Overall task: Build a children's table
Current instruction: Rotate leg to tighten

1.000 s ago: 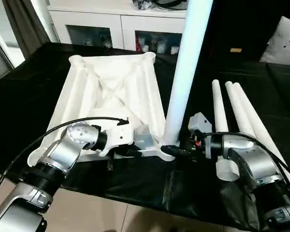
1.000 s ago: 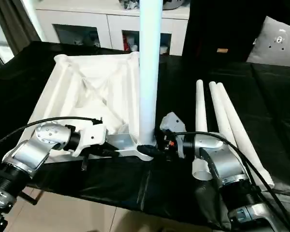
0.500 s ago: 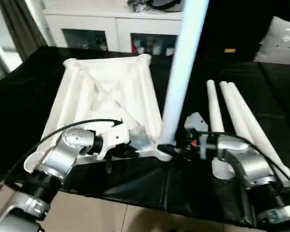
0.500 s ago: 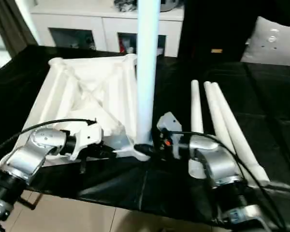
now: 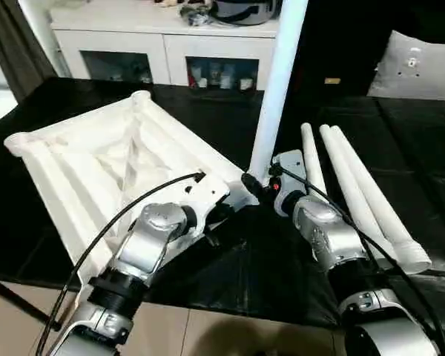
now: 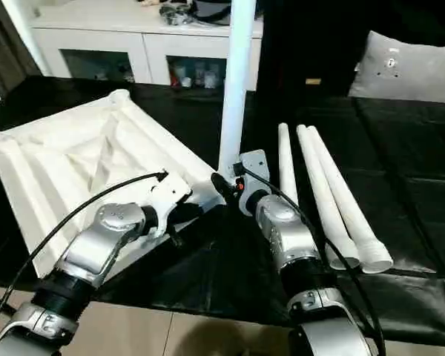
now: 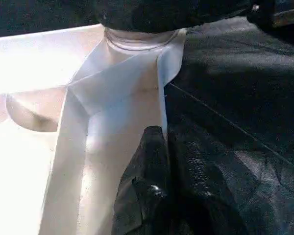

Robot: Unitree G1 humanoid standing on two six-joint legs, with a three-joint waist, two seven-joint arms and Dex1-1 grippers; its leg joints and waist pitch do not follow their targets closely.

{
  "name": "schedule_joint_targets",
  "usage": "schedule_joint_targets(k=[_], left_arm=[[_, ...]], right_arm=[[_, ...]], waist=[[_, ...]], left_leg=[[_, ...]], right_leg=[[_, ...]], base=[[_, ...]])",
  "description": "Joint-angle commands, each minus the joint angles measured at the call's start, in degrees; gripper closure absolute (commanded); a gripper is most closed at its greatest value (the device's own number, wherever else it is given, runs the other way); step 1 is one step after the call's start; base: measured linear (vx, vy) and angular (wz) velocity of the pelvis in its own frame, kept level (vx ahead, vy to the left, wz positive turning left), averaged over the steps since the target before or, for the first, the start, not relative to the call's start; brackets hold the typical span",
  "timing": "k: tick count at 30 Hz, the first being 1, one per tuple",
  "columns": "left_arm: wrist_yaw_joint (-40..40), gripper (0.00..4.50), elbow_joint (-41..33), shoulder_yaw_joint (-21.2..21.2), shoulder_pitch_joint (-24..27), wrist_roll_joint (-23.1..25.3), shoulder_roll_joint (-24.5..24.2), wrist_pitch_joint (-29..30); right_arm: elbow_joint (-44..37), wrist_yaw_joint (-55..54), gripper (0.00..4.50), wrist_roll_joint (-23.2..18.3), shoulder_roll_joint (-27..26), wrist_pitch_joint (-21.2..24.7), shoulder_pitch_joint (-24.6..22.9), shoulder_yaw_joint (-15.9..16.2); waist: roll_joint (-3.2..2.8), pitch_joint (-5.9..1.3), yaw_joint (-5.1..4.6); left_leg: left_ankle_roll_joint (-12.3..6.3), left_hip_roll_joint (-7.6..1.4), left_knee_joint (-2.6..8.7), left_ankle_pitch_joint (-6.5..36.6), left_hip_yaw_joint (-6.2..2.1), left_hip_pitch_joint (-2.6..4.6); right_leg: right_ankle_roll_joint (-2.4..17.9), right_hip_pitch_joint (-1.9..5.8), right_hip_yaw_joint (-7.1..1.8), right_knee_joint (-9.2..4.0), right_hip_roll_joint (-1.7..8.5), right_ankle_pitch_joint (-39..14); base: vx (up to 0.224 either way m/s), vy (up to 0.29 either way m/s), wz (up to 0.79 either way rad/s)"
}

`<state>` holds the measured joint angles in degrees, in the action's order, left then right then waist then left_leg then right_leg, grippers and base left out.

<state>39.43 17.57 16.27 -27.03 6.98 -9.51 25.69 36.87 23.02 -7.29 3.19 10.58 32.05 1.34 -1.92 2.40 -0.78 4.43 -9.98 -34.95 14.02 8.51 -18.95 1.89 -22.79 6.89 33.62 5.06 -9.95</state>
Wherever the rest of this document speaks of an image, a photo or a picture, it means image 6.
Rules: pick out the white plastic table leg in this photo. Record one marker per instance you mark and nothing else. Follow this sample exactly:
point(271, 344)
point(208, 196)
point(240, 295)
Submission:
point(339, 185)
point(237, 92)
point(319, 185)
point(286, 159)

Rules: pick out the white plastic table top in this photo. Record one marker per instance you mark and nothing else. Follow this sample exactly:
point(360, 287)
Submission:
point(59, 155)

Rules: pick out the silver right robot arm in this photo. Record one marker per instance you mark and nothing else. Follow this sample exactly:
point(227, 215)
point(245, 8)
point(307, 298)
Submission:
point(293, 241)

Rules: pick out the black table mat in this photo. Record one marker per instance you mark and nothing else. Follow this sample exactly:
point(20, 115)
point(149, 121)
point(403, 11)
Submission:
point(411, 167)

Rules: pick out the white glass-door cabinet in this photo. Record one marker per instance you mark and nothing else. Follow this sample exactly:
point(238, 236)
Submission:
point(96, 41)

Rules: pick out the white pillow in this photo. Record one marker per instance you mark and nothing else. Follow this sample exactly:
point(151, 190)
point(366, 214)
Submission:
point(411, 81)

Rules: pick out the dark grey curtain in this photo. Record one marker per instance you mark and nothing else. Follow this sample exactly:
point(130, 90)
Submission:
point(7, 48)

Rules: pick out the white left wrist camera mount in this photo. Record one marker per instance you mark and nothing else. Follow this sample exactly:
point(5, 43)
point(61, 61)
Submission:
point(170, 193)

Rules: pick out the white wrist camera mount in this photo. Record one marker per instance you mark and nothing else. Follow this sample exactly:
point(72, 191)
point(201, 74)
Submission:
point(256, 167)
point(170, 193)

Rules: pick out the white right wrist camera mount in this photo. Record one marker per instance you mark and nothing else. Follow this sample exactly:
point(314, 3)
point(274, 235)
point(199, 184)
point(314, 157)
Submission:
point(256, 167)

